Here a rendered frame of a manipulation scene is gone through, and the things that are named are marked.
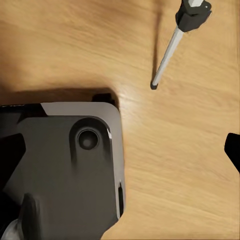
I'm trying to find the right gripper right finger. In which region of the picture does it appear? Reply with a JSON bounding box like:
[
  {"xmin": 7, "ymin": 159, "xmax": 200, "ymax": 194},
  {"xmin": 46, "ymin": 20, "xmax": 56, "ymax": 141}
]
[{"xmin": 224, "ymin": 133, "xmax": 240, "ymax": 172}]

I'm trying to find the camera tripod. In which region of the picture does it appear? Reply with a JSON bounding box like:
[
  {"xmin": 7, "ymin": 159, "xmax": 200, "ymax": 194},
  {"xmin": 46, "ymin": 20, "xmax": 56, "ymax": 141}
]
[{"xmin": 150, "ymin": 0, "xmax": 212, "ymax": 90}]

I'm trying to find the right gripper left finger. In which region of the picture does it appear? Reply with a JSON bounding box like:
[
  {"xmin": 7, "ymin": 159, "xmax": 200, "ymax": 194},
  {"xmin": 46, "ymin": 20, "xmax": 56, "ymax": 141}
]
[{"xmin": 0, "ymin": 133, "xmax": 26, "ymax": 193}]

